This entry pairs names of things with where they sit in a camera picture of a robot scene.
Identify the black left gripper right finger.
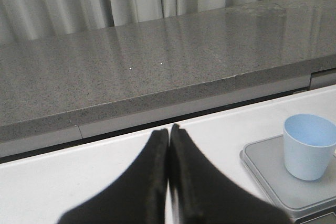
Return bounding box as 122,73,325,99
169,124,291,223

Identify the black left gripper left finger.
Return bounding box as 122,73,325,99
59,129,169,223

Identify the grey digital kitchen scale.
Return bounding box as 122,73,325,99
239,136,335,223

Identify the light blue plastic cup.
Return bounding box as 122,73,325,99
283,114,335,181

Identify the grey stone counter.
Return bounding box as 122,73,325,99
1,0,335,157

